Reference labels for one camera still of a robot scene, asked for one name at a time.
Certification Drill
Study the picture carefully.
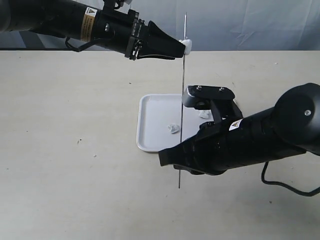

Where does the white backdrop curtain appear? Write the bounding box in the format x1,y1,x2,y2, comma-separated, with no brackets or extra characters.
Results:
0,0,320,51

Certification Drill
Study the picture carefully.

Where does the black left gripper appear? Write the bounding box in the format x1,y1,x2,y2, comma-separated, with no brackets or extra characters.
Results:
79,6,185,60

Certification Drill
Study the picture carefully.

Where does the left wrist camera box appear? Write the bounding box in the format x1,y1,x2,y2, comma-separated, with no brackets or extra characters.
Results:
103,0,132,10

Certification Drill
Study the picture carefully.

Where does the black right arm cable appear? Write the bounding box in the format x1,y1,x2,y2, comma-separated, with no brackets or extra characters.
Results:
260,161,320,197

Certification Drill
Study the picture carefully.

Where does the white plastic tray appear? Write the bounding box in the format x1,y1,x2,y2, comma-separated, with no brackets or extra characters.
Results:
136,94,213,153

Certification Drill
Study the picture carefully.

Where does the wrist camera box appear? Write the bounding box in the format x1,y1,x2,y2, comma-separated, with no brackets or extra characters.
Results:
181,85,200,108
103,0,132,10

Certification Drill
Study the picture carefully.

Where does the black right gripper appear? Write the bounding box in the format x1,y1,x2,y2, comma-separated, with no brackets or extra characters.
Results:
158,117,250,175

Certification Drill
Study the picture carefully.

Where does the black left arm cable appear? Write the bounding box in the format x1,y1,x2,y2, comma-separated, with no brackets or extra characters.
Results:
64,36,106,53

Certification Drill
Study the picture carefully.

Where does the white marshmallow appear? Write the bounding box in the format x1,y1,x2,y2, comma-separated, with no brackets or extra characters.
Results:
198,110,211,120
179,38,193,56
167,123,181,135

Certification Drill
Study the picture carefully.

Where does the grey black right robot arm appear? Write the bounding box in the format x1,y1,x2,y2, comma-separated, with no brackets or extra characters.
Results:
158,83,320,176

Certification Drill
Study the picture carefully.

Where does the white marshmallow top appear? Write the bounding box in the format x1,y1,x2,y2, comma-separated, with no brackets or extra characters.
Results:
198,110,211,120

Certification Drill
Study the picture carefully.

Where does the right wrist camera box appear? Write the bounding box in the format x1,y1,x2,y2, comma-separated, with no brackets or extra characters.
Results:
181,85,200,108

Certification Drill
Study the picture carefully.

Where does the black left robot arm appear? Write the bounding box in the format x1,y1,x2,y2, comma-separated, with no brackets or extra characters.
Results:
0,0,186,61

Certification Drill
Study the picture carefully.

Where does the white marshmallow bottom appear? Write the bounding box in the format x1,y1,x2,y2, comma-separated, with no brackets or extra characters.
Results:
179,38,193,56

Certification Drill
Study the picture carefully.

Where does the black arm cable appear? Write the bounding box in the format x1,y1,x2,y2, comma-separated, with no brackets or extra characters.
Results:
260,161,320,197
64,36,106,53

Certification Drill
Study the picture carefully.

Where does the thin metal skewer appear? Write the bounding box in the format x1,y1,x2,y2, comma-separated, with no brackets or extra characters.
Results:
177,12,188,189

